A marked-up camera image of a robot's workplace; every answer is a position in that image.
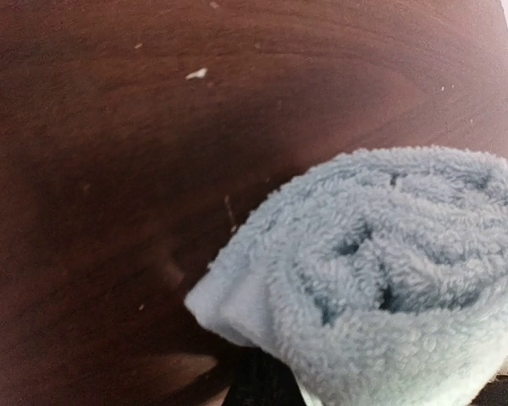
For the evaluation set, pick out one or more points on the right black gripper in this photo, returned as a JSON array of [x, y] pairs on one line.
[[495, 393]]

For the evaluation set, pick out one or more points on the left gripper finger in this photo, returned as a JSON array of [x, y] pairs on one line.
[[262, 380]]

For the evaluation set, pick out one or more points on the light blue towel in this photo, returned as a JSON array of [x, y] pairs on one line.
[[379, 277]]

